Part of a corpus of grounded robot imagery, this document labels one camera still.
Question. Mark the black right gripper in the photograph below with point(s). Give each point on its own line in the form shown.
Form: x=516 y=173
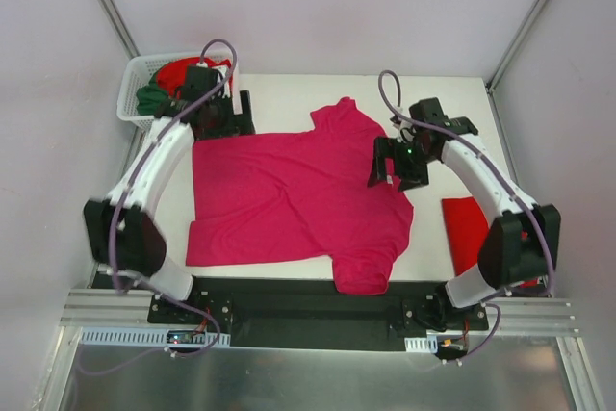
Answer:
x=401 y=171

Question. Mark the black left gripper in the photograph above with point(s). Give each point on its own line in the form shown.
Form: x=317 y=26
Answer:
x=236 y=118

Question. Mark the pink t shirt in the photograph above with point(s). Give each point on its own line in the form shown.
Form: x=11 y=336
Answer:
x=281 y=197

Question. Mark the white perforated plastic basket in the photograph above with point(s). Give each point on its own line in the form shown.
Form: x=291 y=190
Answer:
x=214 y=120

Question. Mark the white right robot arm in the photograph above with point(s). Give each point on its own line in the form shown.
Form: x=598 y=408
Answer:
x=469 y=159

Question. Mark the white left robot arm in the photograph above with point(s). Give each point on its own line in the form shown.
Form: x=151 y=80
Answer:
x=121 y=227

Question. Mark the red t shirt in basket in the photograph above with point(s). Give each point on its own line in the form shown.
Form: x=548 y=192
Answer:
x=172 y=76

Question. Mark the folded red t shirt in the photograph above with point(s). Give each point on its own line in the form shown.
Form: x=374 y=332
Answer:
x=467 y=238

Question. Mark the green t shirt in basket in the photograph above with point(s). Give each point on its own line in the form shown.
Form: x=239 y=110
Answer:
x=153 y=101

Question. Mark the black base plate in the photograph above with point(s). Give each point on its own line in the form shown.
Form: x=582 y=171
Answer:
x=312 y=314

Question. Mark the left aluminium frame post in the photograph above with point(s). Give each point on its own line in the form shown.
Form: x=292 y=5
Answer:
x=123 y=35

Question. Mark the aluminium frame post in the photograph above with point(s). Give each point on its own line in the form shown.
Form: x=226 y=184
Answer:
x=123 y=35
x=530 y=19

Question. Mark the right aluminium frame post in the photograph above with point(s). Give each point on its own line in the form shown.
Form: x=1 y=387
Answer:
x=530 y=19

